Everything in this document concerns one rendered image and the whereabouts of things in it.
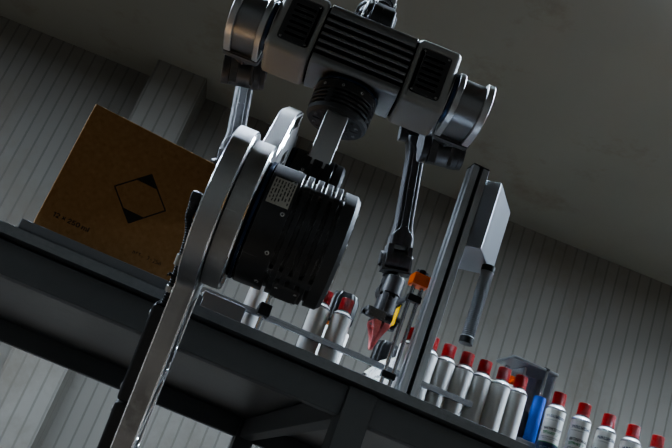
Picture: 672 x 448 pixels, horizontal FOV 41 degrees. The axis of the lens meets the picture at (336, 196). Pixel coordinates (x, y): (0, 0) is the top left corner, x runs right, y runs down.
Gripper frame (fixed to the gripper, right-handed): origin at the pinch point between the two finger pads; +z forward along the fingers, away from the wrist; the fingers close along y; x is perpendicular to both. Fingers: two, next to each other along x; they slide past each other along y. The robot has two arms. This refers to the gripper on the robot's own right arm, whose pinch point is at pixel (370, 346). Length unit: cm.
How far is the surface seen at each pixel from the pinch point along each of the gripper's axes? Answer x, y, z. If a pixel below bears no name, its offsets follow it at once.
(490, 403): 8.3, -31.9, 2.7
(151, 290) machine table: 53, 56, 20
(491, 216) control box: 24.1, -11.6, -36.7
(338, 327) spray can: 9.5, 11.5, 1.1
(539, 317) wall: -255, -152, -118
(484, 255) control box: 20.7, -14.2, -27.9
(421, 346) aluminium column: 22.3, -6.0, 0.3
